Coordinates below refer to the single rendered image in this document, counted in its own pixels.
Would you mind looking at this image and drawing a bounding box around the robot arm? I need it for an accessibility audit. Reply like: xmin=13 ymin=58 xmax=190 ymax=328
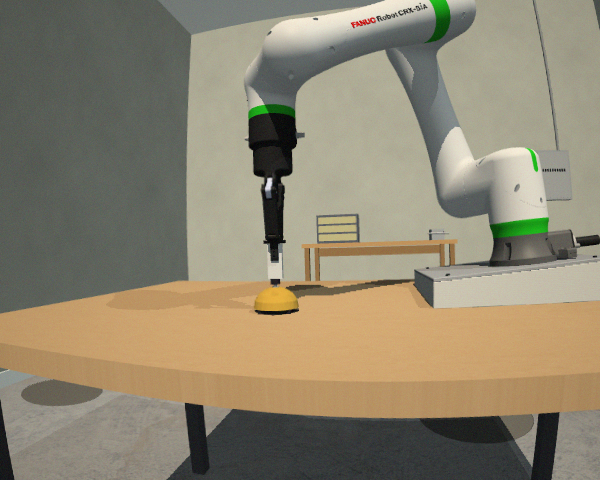
xmin=244 ymin=0 xmax=600 ymax=267

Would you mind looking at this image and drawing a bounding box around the gold dome bell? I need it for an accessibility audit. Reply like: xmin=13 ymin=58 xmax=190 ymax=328
xmin=254 ymin=279 xmax=299 ymax=315

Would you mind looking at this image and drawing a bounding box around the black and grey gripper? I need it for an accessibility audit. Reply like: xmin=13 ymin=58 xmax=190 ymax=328
xmin=253 ymin=144 xmax=293 ymax=279

